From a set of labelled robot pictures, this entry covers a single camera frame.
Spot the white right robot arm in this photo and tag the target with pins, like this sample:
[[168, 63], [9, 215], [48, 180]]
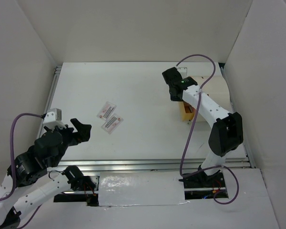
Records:
[[226, 127]]

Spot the upper false lash case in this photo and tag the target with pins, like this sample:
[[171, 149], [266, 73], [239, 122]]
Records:
[[106, 111]]

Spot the orange drawer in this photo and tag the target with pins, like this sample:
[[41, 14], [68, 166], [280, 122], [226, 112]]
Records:
[[188, 108]]

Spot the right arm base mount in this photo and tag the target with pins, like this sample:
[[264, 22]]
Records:
[[201, 186]]

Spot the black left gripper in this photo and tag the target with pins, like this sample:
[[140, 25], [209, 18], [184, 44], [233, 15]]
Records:
[[83, 134]]

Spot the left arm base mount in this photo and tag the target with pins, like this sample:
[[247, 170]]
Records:
[[86, 192]]

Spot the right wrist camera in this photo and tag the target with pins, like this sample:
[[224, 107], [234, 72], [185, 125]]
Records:
[[182, 71]]

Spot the yellow drawer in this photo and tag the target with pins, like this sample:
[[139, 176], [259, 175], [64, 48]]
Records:
[[183, 115]]

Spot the white taped cover panel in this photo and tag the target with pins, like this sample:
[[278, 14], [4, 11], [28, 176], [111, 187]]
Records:
[[140, 189]]

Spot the lower false lash case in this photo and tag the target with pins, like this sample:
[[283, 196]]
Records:
[[112, 123]]

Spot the cream cylindrical drawer organizer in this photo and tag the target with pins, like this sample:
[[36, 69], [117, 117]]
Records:
[[215, 98]]

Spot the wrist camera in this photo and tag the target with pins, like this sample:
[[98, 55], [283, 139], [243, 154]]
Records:
[[52, 119], [182, 71]]

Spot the aluminium rail frame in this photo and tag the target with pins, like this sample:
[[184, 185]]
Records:
[[151, 136]]

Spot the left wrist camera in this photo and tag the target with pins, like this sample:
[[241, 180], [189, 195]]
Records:
[[52, 119]]

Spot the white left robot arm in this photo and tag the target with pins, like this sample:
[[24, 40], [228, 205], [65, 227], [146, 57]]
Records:
[[15, 200]]

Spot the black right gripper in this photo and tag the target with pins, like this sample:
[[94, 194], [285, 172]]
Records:
[[176, 98]]

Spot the false lash case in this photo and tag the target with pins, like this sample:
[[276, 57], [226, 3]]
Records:
[[106, 111], [112, 123]]

